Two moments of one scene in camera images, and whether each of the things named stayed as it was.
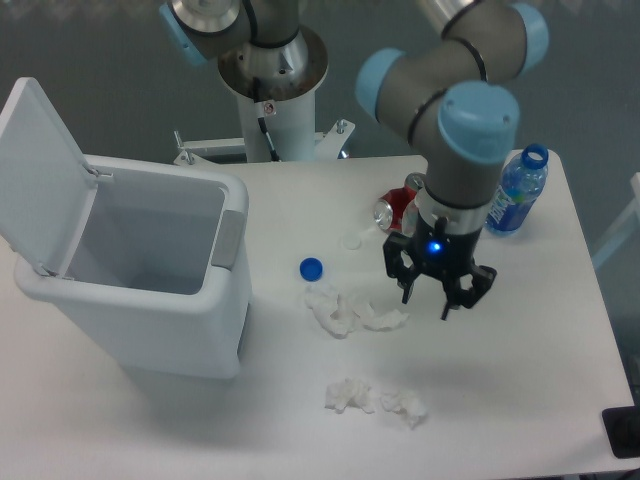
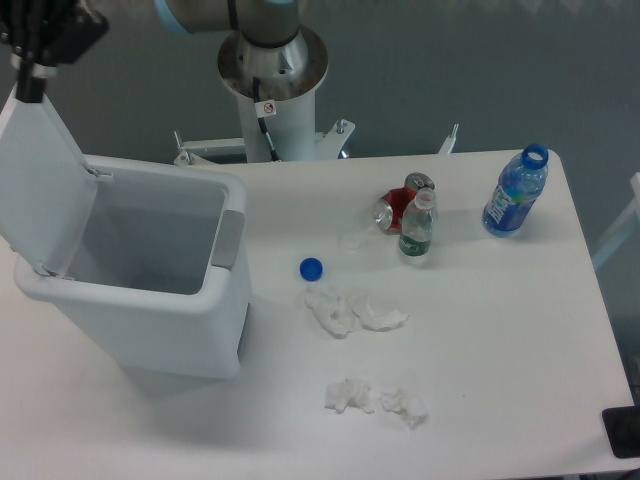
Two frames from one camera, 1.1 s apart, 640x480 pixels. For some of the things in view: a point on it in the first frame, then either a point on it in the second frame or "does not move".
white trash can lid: [46, 188] does not move
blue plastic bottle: [523, 179] does not move
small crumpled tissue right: [406, 403] does not move
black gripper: [440, 251] -> [52, 31]
